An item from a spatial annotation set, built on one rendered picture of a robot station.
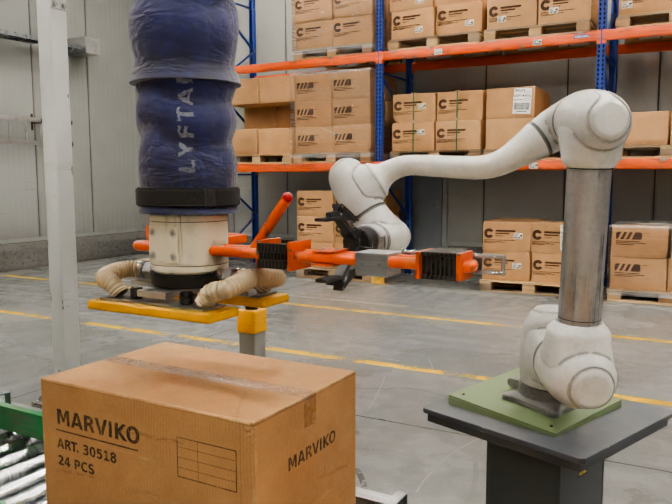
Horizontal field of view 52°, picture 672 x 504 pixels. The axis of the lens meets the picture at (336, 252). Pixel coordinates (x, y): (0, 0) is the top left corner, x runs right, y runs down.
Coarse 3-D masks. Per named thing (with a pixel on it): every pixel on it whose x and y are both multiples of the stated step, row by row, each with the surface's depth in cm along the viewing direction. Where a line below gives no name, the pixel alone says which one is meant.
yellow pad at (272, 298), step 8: (240, 296) 156; (256, 296) 154; (264, 296) 156; (272, 296) 156; (280, 296) 157; (288, 296) 160; (232, 304) 156; (240, 304) 155; (248, 304) 154; (256, 304) 153; (264, 304) 152; (272, 304) 154
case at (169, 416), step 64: (64, 384) 153; (128, 384) 152; (192, 384) 152; (256, 384) 151; (320, 384) 151; (64, 448) 155; (128, 448) 145; (192, 448) 136; (256, 448) 129; (320, 448) 149
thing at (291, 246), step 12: (264, 240) 142; (276, 240) 146; (288, 240) 147; (300, 240) 140; (264, 252) 140; (276, 252) 138; (288, 252) 137; (264, 264) 139; (276, 264) 138; (288, 264) 137; (300, 264) 141
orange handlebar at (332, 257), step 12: (144, 240) 162; (228, 240) 172; (240, 240) 176; (216, 252) 147; (228, 252) 146; (240, 252) 144; (252, 252) 143; (300, 252) 137; (312, 252) 136; (324, 252) 134; (336, 252) 134; (348, 252) 137; (312, 264) 136; (324, 264) 135; (336, 264) 135; (348, 264) 133; (396, 264) 127; (408, 264) 126; (468, 264) 121
